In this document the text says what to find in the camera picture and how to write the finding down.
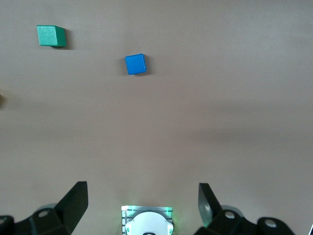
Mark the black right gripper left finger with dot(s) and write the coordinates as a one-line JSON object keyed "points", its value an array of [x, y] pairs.
{"points": [[73, 203]]}

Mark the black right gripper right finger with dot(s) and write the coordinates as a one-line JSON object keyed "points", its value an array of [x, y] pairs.
{"points": [[227, 225]]}

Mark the blue wooden block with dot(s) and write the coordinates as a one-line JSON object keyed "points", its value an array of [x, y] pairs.
{"points": [[135, 64]]}

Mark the green wooden block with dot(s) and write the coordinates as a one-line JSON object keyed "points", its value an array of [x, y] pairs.
{"points": [[49, 35]]}

